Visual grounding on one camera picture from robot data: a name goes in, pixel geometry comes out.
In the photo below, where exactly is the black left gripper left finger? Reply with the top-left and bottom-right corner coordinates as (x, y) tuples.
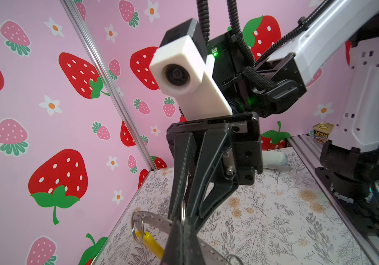
(160, 217), (184, 265)

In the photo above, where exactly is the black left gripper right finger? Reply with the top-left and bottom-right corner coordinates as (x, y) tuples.
(184, 220), (206, 265)

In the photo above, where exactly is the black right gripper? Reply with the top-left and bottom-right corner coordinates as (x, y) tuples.
(166, 113), (263, 232)

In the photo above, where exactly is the metal keyring with yellow tag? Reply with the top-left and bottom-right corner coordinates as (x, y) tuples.
(131, 202), (243, 265)

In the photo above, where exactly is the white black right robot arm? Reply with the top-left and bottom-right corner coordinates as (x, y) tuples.
(150, 1), (379, 233)

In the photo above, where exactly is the white plastic case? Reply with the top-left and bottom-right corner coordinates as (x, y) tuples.
(262, 151), (291, 171)

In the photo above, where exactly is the spam tin can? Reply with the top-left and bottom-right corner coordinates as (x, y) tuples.
(311, 123), (334, 144)

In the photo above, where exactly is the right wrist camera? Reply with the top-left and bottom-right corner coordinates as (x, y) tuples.
(149, 18), (232, 121)

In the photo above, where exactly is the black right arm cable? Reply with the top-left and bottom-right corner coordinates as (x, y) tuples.
(195, 0), (336, 90)

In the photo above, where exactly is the aluminium corner post right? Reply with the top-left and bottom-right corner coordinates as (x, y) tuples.
(60, 0), (157, 170)

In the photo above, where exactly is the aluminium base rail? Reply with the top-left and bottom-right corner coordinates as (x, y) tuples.
(289, 134), (379, 265)

